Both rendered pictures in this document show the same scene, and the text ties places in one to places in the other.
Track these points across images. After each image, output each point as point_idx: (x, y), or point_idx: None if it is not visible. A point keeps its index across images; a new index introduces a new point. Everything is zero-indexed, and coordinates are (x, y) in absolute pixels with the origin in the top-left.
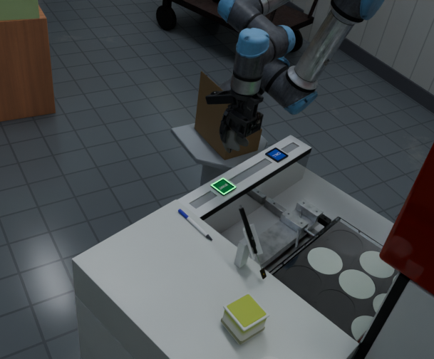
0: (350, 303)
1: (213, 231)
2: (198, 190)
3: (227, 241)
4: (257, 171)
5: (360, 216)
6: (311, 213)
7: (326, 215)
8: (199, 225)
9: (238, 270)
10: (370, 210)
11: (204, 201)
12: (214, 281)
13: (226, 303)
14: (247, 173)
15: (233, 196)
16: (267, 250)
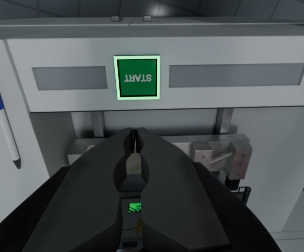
0: (141, 247)
1: (35, 154)
2: (78, 47)
3: (47, 178)
4: (248, 82)
5: (290, 169)
6: (229, 170)
7: (265, 145)
8: (18, 131)
9: None
10: None
11: (74, 81)
12: None
13: None
14: (225, 73)
15: (135, 110)
16: (131, 165)
